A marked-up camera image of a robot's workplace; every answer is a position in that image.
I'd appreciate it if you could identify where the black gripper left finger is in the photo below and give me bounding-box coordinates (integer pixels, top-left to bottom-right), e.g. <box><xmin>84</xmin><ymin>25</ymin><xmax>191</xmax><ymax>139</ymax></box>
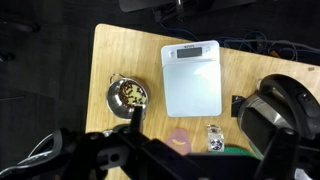
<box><xmin>109</xmin><ymin>106</ymin><xmax>208</xmax><ymax>180</ymax></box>

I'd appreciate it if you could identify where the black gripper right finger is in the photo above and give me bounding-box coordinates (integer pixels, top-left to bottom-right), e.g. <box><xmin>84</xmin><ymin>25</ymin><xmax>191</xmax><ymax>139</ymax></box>
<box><xmin>254</xmin><ymin>128</ymin><xmax>301</xmax><ymax>180</ymax></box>

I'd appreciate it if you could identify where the silver pot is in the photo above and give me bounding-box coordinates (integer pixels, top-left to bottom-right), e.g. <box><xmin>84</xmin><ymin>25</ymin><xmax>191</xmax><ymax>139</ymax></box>
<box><xmin>105</xmin><ymin>73</ymin><xmax>150</xmax><ymax>120</ymax></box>

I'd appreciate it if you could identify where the white kitchen scale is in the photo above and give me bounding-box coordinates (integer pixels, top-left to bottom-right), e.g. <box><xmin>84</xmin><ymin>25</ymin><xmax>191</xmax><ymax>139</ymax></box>
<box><xmin>160</xmin><ymin>39</ymin><xmax>223</xmax><ymax>118</ymax></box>

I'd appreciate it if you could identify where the green plate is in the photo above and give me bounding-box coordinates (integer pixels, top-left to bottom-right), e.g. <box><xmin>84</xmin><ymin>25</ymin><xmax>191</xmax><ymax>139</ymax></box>
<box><xmin>223</xmin><ymin>143</ymin><xmax>256</xmax><ymax>157</ymax></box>

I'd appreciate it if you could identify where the small glass spice jar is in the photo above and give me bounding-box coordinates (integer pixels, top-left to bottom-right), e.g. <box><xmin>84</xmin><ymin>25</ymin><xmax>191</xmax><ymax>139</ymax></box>
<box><xmin>205</xmin><ymin>124</ymin><xmax>225</xmax><ymax>153</ymax></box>

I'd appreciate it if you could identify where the glass electric kettle black handle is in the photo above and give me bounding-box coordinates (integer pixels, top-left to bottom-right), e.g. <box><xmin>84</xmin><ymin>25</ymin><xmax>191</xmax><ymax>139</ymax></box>
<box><xmin>231</xmin><ymin>73</ymin><xmax>320</xmax><ymax>162</ymax></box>

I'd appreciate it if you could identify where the grey floor cable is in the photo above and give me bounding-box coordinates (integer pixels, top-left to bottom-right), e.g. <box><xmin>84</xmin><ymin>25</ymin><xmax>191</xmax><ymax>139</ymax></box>
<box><xmin>223</xmin><ymin>39</ymin><xmax>320</xmax><ymax>54</ymax></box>

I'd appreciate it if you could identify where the blue floor cable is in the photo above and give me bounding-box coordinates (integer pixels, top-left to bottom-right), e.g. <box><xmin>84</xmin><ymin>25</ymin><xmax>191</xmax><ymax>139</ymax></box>
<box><xmin>159</xmin><ymin>22</ymin><xmax>298</xmax><ymax>62</ymax></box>

